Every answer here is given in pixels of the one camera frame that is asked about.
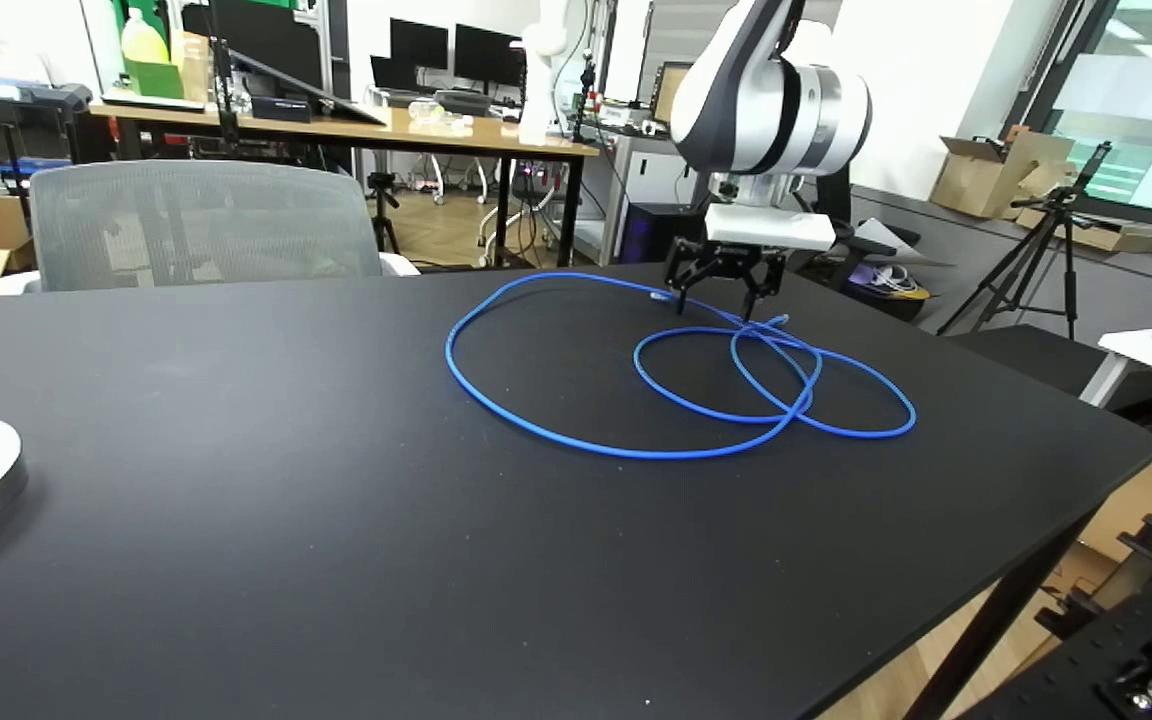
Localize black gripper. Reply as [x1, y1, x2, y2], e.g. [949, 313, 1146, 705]
[663, 236, 782, 323]

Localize grey mesh office chair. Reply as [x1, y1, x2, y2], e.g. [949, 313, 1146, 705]
[0, 158, 414, 297]

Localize black camera tripod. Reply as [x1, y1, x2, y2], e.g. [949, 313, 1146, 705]
[941, 138, 1111, 337]

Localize long wooden desk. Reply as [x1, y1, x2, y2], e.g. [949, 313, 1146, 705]
[72, 102, 599, 262]

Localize black perforated rack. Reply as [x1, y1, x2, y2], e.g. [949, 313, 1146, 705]
[965, 515, 1152, 720]

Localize blue ethernet cable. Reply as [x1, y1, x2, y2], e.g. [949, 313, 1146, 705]
[440, 267, 924, 462]

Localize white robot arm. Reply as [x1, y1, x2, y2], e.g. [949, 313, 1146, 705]
[663, 0, 870, 315]

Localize open cardboard box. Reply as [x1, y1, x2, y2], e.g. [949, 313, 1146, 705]
[932, 128, 1069, 221]

